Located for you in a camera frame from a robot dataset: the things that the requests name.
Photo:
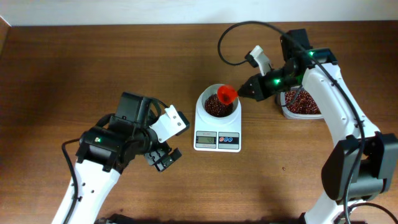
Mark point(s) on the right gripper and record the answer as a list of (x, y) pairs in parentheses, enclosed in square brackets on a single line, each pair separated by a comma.
[(259, 88)]

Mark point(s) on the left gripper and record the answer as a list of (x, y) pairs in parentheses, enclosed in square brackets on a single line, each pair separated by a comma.
[(154, 158)]

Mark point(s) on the orange measuring scoop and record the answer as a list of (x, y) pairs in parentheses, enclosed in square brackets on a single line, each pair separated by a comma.
[(226, 94)]

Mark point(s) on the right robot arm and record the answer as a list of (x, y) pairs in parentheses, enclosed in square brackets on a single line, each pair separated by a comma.
[(362, 163)]

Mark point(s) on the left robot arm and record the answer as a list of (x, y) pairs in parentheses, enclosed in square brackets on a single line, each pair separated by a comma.
[(95, 172)]

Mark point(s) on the white digital kitchen scale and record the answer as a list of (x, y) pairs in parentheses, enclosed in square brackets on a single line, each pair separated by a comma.
[(217, 134)]

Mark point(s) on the red beans in bowl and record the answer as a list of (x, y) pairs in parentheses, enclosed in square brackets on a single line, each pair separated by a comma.
[(216, 108)]

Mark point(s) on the clear plastic bean container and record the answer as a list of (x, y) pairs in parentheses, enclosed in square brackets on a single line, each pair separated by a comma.
[(280, 100)]

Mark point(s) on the white round bowl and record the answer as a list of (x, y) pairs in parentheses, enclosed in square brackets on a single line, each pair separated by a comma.
[(211, 90)]

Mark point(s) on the red beans in container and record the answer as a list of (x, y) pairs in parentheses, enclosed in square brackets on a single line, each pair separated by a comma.
[(304, 104)]

